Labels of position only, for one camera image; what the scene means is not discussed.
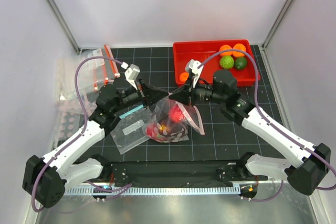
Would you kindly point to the light green bumpy fruit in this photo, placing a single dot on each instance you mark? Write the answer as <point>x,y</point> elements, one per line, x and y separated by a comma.
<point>226,62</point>

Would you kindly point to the pink dragon fruit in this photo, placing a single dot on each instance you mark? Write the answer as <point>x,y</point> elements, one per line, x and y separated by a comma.
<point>166,133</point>

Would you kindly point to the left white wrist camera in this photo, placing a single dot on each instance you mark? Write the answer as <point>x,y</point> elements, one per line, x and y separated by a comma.
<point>131,75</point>

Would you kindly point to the red plastic tray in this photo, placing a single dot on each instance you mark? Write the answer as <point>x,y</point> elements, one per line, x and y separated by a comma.
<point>183,52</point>

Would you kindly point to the black grid mat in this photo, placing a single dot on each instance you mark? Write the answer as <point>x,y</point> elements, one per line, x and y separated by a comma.
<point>223,139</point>

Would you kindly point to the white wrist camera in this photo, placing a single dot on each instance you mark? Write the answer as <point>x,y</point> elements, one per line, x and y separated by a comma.
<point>195,67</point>
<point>131,75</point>

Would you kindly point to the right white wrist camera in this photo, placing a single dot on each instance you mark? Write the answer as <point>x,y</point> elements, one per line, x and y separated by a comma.
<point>195,67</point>

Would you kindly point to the left aluminium corner post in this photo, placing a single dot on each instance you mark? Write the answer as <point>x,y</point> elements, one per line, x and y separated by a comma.
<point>63,24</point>

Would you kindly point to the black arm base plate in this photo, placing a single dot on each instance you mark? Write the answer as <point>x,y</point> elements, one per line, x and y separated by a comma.
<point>173,174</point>

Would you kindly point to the stack of orange-zip bags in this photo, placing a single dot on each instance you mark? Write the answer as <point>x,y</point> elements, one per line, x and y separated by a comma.
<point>92,75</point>

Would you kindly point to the dark green lime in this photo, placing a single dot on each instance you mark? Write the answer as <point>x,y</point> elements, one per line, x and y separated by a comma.
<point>240,63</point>

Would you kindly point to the aluminium corner post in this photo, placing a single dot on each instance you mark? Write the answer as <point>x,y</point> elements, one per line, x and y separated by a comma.
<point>63,24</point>
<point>278,21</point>

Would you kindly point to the right aluminium corner post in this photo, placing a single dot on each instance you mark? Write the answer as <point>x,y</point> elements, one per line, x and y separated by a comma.
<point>278,21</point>

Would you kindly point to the pink-dotted bag on table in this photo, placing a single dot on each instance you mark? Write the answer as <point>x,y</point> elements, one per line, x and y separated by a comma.
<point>69,119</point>

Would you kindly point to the pink-dotted zip bag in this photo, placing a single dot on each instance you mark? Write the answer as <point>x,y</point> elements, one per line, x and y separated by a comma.
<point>170,122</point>

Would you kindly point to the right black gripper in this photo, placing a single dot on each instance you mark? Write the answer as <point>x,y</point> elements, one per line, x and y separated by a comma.
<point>186,93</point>

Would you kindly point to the orange tangerine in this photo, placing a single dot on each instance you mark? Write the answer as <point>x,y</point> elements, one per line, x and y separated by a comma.
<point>240,53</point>
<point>226,48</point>
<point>183,77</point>

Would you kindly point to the red apple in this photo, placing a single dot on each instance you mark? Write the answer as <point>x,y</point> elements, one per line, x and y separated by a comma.
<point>176,115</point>

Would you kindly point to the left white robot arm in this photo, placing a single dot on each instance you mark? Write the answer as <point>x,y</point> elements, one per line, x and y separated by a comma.
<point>47,178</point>

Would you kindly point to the clear blue-zip bag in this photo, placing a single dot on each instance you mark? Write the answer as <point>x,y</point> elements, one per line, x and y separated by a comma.
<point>129,132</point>

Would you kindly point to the perforated metal rail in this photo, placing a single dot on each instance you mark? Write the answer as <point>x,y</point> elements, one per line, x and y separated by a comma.
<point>87,190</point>

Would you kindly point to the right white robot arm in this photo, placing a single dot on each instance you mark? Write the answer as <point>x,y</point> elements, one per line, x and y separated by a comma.
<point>304,165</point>

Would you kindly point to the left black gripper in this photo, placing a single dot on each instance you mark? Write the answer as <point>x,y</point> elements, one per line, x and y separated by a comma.
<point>151,94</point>

